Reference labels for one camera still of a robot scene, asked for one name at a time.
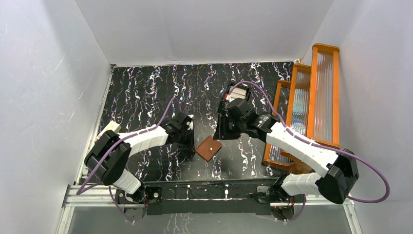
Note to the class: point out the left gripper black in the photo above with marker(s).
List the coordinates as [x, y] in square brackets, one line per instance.
[186, 136]

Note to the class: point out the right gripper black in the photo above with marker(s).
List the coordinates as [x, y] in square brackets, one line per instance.
[221, 132]

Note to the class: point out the brown leather card holder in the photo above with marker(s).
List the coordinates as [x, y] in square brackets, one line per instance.
[208, 148]

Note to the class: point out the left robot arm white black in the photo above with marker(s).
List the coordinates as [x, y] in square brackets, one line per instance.
[108, 158]

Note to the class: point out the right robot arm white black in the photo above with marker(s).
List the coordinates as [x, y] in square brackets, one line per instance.
[334, 174]

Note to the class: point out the stack of cards in box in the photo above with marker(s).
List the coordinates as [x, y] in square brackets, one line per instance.
[238, 93]

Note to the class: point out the black plastic card box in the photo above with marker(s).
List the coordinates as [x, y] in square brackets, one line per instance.
[230, 88]

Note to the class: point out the small white green box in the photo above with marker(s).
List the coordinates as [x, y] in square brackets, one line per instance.
[113, 126]

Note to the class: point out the orange wooden tiered rack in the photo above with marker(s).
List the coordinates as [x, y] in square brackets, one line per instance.
[312, 96]

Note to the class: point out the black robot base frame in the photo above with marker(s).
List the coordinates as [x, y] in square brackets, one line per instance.
[209, 195]

